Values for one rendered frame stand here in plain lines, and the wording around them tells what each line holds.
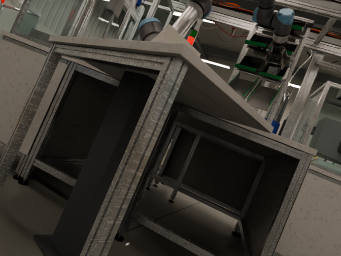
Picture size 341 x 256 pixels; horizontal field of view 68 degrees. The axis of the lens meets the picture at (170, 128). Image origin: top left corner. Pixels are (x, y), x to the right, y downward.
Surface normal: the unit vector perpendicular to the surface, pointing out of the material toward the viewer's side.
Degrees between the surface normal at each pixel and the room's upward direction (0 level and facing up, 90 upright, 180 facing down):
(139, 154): 90
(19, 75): 90
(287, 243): 90
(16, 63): 90
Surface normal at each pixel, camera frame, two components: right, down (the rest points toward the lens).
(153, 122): 0.68, 0.27
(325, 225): -0.22, -0.13
